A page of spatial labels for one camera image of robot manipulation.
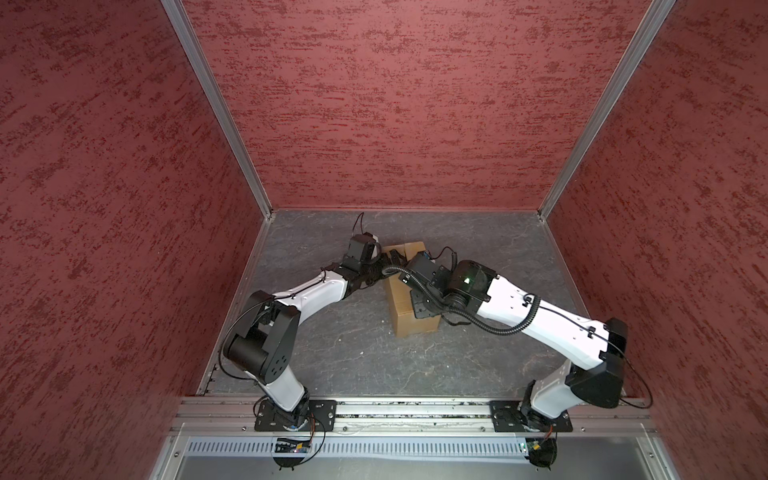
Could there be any brown cardboard express box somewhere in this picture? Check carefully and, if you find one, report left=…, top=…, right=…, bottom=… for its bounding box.
left=383, top=241, right=440, bottom=338

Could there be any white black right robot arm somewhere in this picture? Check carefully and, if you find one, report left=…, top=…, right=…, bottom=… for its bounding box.
left=389, top=252, right=627, bottom=430

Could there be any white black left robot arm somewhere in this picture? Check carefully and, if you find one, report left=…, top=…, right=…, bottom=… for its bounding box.
left=219, top=232, right=392, bottom=425

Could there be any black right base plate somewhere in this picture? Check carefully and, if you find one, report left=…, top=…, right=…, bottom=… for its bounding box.
left=488, top=400, right=573, bottom=434

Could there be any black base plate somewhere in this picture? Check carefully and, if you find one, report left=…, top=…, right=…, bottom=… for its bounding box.
left=488, top=400, right=573, bottom=434
left=254, top=399, right=338, bottom=432

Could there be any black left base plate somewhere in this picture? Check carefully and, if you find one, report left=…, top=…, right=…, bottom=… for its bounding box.
left=254, top=399, right=338, bottom=432

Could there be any left controller board with wires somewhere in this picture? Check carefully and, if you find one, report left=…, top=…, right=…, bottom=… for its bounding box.
left=272, top=432, right=327, bottom=470

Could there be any controller board with wires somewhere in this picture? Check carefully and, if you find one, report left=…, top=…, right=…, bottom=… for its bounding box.
left=272, top=432, right=327, bottom=470
left=526, top=429, right=558, bottom=470

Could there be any right controller board with wires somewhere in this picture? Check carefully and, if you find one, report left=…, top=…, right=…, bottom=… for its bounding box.
left=526, top=429, right=558, bottom=470

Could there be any white slotted cable duct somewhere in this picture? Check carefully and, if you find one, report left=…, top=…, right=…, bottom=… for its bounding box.
left=184, top=436, right=529, bottom=462

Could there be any aluminium front rail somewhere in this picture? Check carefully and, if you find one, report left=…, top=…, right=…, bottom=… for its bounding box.
left=170, top=396, right=659, bottom=438

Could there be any aluminium left corner post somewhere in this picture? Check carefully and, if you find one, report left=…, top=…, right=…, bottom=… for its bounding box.
left=161, top=0, right=273, bottom=222

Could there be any aluminium corner post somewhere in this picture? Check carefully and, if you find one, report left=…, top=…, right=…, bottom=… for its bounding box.
left=538, top=0, right=676, bottom=223
left=161, top=0, right=273, bottom=222

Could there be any aluminium right corner post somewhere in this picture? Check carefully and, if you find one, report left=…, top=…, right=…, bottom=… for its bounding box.
left=538, top=0, right=676, bottom=223

